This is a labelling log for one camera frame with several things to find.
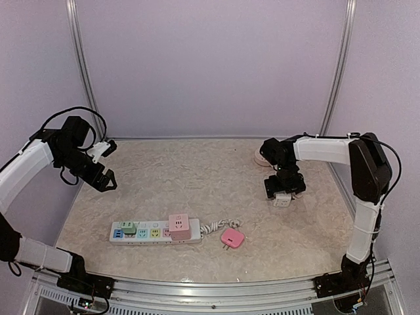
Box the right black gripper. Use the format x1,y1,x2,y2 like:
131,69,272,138
264,161,306,198

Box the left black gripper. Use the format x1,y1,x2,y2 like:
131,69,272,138
56,146,117,192

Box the white cube socket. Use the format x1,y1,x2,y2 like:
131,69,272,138
273,193,292,207

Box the green plug adapter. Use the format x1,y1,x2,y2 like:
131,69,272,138
119,221,137,236

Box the white multicolour power strip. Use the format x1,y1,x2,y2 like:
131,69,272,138
109,219,201,245

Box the pink plug adapter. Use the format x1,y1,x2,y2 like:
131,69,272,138
220,228,245,250

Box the pink cube socket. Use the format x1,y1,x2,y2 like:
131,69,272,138
169,213,192,241

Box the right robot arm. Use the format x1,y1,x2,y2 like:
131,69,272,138
259,133,392,291

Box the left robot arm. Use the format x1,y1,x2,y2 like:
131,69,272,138
1,116,117,292

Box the pink round socket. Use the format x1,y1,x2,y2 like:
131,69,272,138
253,149,271,167

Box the small circuit board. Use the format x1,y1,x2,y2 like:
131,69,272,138
77,297,94,310

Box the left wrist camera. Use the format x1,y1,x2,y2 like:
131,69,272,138
87,140,117,163

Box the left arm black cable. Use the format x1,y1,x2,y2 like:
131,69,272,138
41,105,108,145

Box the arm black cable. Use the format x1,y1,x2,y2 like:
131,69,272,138
41,105,108,145
303,131,403,211

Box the coiled power strip cord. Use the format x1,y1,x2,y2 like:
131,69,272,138
199,219,242,235

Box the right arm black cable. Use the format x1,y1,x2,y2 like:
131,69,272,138
303,131,403,211

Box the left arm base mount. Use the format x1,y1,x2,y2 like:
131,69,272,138
56,274,116,299

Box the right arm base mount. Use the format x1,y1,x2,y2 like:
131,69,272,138
312,272,370,298

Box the aluminium front rail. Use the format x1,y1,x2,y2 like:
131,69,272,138
22,260,408,314

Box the left aluminium frame post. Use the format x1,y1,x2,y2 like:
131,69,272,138
64,0,108,144

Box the aluminium frame post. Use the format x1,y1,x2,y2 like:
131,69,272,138
320,0,357,136
64,0,108,144

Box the right aluminium frame post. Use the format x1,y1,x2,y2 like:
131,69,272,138
320,0,357,136

